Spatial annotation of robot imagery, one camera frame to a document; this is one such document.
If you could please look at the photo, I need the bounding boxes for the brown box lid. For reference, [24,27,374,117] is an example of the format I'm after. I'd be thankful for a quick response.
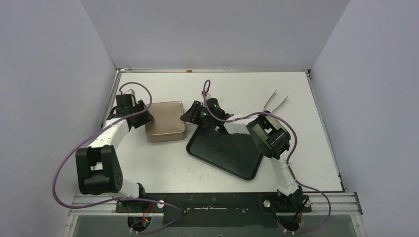
[145,101,186,138]

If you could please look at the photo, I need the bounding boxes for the metal tongs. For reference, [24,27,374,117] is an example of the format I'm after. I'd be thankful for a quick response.
[262,89,289,115]

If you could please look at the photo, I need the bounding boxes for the gold chocolate box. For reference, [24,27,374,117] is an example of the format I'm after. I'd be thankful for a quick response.
[145,128,186,143]

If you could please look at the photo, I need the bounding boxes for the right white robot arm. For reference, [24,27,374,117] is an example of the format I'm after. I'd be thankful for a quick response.
[180,98,312,213]

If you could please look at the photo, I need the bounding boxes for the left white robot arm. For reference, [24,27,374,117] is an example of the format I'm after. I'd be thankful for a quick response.
[75,93,154,212]

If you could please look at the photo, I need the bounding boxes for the black plastic tray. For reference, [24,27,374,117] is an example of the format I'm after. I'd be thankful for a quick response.
[186,126,263,181]

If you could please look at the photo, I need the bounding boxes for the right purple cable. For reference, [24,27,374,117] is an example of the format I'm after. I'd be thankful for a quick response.
[202,79,332,235]

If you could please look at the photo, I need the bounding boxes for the purple cable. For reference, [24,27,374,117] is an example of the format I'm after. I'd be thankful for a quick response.
[202,79,332,235]
[51,81,184,235]

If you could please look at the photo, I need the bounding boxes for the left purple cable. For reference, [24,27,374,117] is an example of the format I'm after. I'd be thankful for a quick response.
[51,81,184,235]

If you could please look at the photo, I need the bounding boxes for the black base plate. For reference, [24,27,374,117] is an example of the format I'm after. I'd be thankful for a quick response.
[115,192,312,228]

